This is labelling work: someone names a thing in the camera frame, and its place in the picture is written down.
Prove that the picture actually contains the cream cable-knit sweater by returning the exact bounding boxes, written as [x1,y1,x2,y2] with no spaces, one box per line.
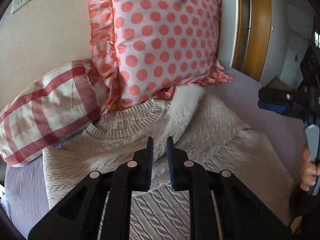
[42,85,294,239]

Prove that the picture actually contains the person's right hand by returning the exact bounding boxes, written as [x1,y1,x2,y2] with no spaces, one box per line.
[300,145,319,192]

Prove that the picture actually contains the lavender bed sheet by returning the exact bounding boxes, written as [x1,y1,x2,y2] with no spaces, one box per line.
[4,69,305,237]

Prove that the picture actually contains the wooden framed door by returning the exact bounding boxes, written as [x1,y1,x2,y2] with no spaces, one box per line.
[232,0,272,81]

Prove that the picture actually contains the red white plaid pillow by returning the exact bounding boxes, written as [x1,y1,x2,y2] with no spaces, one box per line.
[1,60,108,167]

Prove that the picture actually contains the pink polka dot pillow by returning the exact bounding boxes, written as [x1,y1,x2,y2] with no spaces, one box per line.
[88,0,233,111]

